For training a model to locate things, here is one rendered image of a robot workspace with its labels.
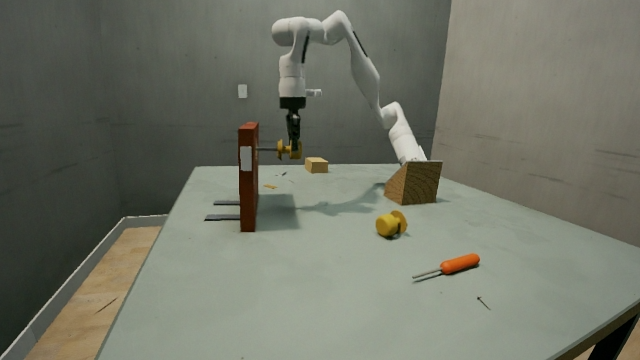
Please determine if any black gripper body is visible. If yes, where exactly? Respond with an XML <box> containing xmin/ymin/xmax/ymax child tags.
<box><xmin>279</xmin><ymin>97</ymin><xmax>306</xmax><ymax>119</ymax></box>

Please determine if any orange-handled screwdriver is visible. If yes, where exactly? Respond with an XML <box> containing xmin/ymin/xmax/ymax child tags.
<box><xmin>412</xmin><ymin>253</ymin><xmax>480</xmax><ymax>279</ymax></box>

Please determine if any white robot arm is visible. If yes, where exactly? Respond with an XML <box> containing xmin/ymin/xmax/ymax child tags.
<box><xmin>271</xmin><ymin>10</ymin><xmax>427</xmax><ymax>166</ymax></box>

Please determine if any yellow door knob with grey spindle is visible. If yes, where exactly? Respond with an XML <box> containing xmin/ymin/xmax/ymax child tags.
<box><xmin>256</xmin><ymin>139</ymin><xmax>302</xmax><ymax>161</ymax></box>

